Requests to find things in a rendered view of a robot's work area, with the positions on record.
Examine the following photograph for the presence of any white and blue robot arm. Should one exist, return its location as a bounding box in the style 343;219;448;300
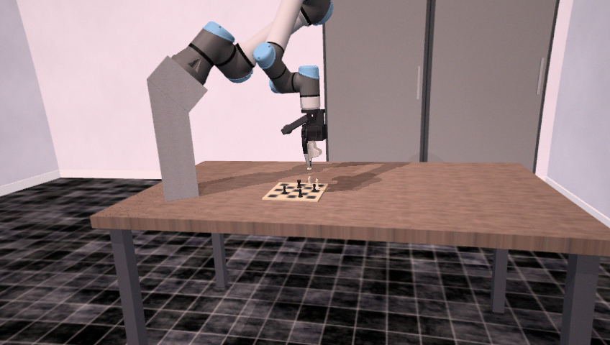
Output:
171;0;333;110

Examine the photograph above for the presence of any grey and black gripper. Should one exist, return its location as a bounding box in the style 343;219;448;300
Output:
301;109;327;168

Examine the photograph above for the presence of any black and cream chessboard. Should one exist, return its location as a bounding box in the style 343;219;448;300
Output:
263;183;329;202

